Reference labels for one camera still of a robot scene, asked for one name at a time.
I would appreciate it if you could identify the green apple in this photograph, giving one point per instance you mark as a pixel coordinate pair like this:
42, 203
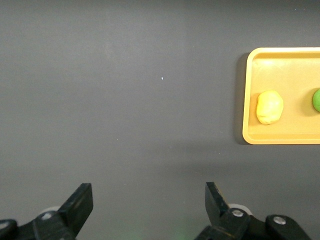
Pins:
317, 100

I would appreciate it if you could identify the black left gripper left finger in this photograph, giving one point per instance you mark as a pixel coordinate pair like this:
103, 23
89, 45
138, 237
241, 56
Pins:
75, 212

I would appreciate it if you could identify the yellow potato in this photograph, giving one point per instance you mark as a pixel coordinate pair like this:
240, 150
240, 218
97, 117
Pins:
270, 107

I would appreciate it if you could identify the yellow plastic tray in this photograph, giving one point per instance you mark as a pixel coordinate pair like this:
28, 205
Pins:
295, 75

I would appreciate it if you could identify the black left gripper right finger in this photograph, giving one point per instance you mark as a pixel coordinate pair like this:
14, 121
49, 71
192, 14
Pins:
225, 220

